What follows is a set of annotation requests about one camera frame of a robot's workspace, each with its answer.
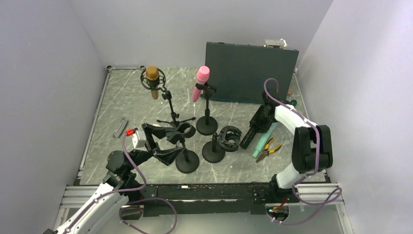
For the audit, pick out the black pink-mic desk stand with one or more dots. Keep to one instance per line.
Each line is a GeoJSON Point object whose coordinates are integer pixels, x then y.
{"type": "Point", "coordinates": [206, 125]}

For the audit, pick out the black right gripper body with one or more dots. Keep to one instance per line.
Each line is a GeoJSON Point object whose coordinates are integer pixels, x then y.
{"type": "Point", "coordinates": [261, 120]}

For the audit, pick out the dark green upright board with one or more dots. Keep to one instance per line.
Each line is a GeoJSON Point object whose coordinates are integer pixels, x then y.
{"type": "Point", "coordinates": [239, 72]}

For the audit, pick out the pink microphone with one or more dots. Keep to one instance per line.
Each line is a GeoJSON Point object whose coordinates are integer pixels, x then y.
{"type": "Point", "coordinates": [202, 77]}

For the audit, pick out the mint green microphone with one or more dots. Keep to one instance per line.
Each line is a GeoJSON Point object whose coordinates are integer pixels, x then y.
{"type": "Point", "coordinates": [263, 140]}

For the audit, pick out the yellow-handled pliers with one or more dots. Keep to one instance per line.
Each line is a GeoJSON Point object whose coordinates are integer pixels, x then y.
{"type": "Point", "coordinates": [268, 150]}

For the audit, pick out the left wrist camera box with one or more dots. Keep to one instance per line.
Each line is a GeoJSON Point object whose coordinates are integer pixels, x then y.
{"type": "Point", "coordinates": [138, 137]}

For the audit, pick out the black mesh-head microphone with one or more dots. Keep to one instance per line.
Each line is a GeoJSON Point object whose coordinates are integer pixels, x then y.
{"type": "Point", "coordinates": [247, 139]}

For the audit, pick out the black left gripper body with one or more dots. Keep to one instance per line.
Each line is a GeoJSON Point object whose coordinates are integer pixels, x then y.
{"type": "Point", "coordinates": [149, 141]}

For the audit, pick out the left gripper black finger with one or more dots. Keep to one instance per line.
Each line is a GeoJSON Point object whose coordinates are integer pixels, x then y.
{"type": "Point", "coordinates": [171, 133]}
{"type": "Point", "coordinates": [167, 156]}

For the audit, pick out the gold condenser microphone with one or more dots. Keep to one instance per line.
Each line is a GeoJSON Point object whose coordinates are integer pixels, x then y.
{"type": "Point", "coordinates": [152, 76]}

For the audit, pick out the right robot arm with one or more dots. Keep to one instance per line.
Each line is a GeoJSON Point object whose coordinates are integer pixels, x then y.
{"type": "Point", "coordinates": [312, 146]}

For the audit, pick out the black shock-mount desk stand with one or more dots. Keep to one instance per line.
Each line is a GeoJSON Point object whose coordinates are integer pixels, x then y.
{"type": "Point", "coordinates": [227, 140]}

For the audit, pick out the metal clamp behind board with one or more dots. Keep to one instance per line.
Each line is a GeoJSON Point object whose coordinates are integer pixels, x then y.
{"type": "Point", "coordinates": [275, 43]}

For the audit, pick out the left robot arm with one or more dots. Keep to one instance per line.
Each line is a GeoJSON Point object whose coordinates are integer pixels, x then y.
{"type": "Point", "coordinates": [124, 182]}

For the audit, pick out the black clip desk stand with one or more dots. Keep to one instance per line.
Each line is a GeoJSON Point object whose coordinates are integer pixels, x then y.
{"type": "Point", "coordinates": [187, 160]}

